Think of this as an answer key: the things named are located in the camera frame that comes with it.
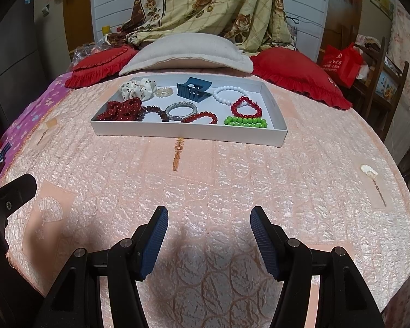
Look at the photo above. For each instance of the grey cabinet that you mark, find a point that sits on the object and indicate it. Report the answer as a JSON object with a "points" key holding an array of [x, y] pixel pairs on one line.
{"points": [[20, 58]]}

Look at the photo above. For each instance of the floral yellow quilt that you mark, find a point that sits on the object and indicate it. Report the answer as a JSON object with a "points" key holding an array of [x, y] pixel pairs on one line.
{"points": [[218, 6]]}

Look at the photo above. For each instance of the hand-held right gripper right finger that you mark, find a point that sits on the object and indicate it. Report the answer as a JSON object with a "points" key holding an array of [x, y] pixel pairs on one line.
{"points": [[263, 242]]}

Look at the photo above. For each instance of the dark wooden chair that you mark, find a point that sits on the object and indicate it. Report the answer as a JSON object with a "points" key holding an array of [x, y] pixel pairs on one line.
{"points": [[375, 92]]}

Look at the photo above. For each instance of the white slatted headboard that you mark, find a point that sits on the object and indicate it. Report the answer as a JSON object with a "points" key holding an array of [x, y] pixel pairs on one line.
{"points": [[311, 6]]}

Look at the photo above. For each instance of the white shallow tray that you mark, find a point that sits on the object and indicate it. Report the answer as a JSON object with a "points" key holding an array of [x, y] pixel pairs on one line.
{"points": [[273, 116]]}

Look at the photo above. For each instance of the red polka dot scrunchie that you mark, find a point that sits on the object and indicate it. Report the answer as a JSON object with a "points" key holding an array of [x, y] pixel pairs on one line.
{"points": [[119, 109]]}

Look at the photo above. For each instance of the yellow bottle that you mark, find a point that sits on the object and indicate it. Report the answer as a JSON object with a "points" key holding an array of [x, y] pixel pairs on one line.
{"points": [[106, 30]]}

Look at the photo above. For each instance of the large red frilled pillow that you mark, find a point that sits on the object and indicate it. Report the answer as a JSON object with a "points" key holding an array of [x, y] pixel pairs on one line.
{"points": [[287, 68]]}

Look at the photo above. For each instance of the blue hair claw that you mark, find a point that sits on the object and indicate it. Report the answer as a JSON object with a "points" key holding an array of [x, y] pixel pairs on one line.
{"points": [[191, 90]]}

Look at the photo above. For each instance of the small red frilled pillow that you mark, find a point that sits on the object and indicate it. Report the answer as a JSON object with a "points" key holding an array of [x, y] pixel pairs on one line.
{"points": [[95, 65]]}

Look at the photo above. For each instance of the purple floral sheet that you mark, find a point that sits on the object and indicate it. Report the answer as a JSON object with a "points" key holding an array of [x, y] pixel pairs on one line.
{"points": [[37, 109]]}

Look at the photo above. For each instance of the white polka dot scrunchie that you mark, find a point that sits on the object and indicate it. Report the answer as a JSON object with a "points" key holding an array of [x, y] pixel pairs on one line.
{"points": [[131, 88]]}

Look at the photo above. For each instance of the beige pillow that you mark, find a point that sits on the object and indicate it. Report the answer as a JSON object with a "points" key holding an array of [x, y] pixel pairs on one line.
{"points": [[184, 51]]}

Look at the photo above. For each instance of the red shopping bag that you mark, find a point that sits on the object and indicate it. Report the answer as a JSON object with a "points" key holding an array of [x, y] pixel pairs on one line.
{"points": [[341, 63]]}

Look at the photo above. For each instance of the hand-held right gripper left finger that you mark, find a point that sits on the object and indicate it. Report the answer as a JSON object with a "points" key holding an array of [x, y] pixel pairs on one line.
{"points": [[153, 242]]}

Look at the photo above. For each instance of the clear plastic bag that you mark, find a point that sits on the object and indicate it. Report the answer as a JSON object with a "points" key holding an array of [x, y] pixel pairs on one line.
{"points": [[85, 51]]}

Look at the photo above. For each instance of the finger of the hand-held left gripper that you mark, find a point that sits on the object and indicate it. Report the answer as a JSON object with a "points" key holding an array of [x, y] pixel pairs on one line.
{"points": [[18, 189]]}

